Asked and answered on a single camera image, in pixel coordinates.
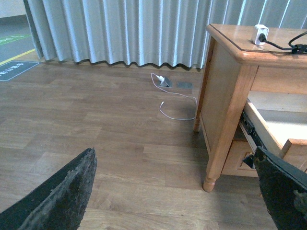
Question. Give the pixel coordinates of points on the white charger adapter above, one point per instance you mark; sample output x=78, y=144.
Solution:
x=259, y=34

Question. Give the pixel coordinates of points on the white plug in floor socket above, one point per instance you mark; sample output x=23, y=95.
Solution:
x=160, y=78

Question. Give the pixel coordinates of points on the open metal floor socket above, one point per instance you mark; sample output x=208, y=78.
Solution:
x=166, y=83

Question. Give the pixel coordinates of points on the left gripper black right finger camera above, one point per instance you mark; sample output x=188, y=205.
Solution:
x=283, y=188

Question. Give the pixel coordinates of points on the grey floor sign mat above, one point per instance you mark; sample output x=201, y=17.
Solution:
x=13, y=69

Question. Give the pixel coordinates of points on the grey pleated curtain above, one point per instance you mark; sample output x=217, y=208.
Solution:
x=146, y=31

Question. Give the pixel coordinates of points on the wooden drawer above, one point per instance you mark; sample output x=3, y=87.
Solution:
x=234, y=164
x=283, y=133

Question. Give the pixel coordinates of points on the wooden nightstand cabinet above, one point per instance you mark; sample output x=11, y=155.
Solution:
x=237, y=71

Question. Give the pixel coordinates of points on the closed metal floor plate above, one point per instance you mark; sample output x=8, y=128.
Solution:
x=184, y=85

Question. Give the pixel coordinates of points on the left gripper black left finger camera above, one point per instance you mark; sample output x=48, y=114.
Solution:
x=59, y=203

